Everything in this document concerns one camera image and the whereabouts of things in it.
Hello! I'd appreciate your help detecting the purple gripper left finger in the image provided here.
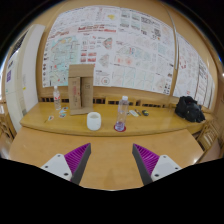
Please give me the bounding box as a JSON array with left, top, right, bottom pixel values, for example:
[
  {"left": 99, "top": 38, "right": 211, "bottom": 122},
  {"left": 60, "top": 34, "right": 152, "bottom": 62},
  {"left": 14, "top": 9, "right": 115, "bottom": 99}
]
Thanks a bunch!
[{"left": 42, "top": 143, "right": 91, "bottom": 185}]

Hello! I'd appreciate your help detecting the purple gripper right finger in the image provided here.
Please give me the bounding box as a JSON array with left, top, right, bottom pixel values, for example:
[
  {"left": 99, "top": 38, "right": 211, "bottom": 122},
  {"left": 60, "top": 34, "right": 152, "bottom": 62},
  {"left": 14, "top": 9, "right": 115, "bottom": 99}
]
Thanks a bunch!
[{"left": 132, "top": 144, "right": 181, "bottom": 185}]

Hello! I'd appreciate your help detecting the clear plastic water bottle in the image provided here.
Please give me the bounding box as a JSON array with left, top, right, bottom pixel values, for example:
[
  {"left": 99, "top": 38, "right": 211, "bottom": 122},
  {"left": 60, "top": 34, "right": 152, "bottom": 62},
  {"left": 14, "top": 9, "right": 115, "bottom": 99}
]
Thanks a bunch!
[{"left": 115, "top": 96, "right": 129, "bottom": 129}]

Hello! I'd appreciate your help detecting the water bottle red label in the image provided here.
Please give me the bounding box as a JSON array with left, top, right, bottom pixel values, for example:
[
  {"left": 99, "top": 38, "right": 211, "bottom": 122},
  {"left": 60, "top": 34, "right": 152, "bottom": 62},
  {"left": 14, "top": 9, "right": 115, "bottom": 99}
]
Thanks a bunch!
[{"left": 53, "top": 86, "right": 61, "bottom": 110}]

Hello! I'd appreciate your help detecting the white ceramic cup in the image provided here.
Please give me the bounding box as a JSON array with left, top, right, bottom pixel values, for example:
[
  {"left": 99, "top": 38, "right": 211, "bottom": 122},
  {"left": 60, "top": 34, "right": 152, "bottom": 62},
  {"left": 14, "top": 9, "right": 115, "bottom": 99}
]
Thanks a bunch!
[{"left": 87, "top": 112, "right": 101, "bottom": 131}]

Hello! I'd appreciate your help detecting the red round coaster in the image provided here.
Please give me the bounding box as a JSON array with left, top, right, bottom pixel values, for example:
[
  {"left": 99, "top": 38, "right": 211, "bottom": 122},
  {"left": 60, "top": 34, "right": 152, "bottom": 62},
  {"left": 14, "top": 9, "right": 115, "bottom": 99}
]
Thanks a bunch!
[{"left": 114, "top": 125, "right": 126, "bottom": 132}]

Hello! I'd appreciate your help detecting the small blue sticker item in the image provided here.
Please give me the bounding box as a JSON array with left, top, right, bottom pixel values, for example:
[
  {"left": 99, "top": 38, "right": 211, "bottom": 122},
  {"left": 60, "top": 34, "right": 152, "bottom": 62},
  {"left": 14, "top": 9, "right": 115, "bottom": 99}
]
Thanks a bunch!
[{"left": 59, "top": 107, "right": 68, "bottom": 118}]

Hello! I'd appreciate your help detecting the small black object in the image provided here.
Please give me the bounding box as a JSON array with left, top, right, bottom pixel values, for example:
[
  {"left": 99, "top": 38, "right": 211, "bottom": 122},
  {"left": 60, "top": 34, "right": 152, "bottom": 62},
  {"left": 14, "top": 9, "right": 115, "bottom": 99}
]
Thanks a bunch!
[{"left": 142, "top": 110, "right": 149, "bottom": 116}]

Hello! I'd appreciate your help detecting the white paper card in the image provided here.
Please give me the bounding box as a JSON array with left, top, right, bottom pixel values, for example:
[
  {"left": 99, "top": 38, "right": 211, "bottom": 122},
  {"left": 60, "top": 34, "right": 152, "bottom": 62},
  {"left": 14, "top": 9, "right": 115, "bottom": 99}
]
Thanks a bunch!
[{"left": 129, "top": 110, "right": 139, "bottom": 117}]

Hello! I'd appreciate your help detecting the wooden chair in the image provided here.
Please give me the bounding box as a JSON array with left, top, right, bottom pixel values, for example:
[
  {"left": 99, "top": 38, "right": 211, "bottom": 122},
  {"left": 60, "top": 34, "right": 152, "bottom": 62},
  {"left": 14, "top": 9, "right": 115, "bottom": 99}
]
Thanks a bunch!
[{"left": 197, "top": 120, "right": 222, "bottom": 153}]

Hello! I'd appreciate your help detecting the black backpack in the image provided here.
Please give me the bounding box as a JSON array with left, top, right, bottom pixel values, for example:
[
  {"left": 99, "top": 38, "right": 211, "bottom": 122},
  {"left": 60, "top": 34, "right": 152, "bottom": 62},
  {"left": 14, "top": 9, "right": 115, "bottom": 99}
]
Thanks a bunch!
[{"left": 175, "top": 96, "right": 205, "bottom": 123}]

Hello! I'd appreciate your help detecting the brown cardboard box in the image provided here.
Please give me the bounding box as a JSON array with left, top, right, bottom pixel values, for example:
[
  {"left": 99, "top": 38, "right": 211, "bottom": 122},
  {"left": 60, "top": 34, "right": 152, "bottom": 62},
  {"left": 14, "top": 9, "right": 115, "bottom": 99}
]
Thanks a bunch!
[{"left": 68, "top": 64, "right": 94, "bottom": 115}]

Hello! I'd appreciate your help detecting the right wall poster sheet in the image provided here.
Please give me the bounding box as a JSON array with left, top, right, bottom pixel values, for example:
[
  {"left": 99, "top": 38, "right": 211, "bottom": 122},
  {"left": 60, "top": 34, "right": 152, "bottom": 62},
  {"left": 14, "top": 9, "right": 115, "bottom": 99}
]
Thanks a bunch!
[{"left": 173, "top": 34, "right": 215, "bottom": 109}]

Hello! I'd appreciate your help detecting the large wall poster sheet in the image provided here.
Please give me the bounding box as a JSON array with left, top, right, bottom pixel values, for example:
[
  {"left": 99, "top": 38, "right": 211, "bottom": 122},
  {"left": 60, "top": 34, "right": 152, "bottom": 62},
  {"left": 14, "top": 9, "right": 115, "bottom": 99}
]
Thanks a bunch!
[{"left": 42, "top": 6, "right": 175, "bottom": 95}]

